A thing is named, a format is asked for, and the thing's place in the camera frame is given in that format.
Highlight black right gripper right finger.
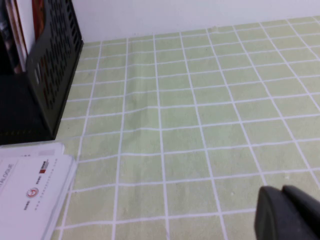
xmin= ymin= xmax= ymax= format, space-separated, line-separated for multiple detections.
xmin=281 ymin=184 xmax=320 ymax=233

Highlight black perforated book holder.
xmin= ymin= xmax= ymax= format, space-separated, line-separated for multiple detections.
xmin=0 ymin=0 xmax=85 ymax=146

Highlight magazine with white pages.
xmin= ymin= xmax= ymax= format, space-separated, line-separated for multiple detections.
xmin=4 ymin=0 xmax=52 ymax=75

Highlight green checkered tablecloth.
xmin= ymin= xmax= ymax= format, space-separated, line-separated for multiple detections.
xmin=51 ymin=15 xmax=320 ymax=240

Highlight white show catalogue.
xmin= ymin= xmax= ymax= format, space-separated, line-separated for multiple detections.
xmin=0 ymin=154 xmax=78 ymax=240

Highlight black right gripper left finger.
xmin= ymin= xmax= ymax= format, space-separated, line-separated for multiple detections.
xmin=254 ymin=185 xmax=320 ymax=240

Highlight plain white paper booklet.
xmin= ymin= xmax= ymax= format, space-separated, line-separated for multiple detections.
xmin=0 ymin=141 xmax=66 ymax=161

